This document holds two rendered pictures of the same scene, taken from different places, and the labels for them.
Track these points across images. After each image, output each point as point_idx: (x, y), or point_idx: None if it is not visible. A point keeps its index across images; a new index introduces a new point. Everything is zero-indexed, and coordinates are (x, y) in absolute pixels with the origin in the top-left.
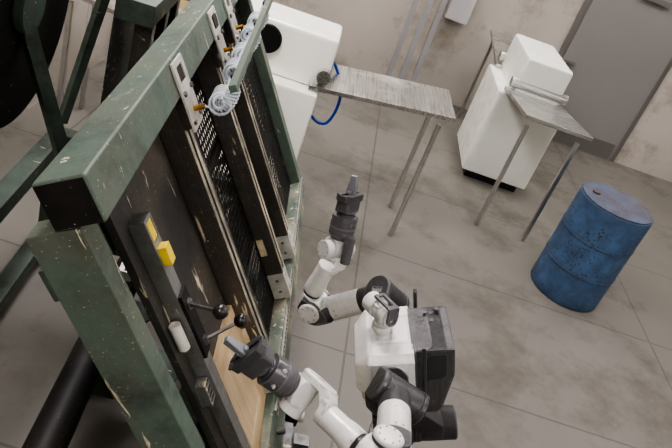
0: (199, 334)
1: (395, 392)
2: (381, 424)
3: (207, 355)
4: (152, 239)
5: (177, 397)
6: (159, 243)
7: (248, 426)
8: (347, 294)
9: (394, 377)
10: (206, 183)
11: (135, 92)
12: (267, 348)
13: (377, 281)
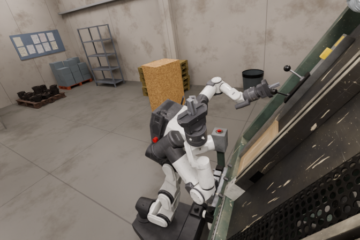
0: (291, 90)
1: (202, 96)
2: (213, 90)
3: (284, 99)
4: (335, 43)
5: (291, 76)
6: (331, 49)
7: (247, 157)
8: (188, 160)
9: (199, 100)
10: (336, 76)
11: None
12: (260, 84)
13: (174, 138)
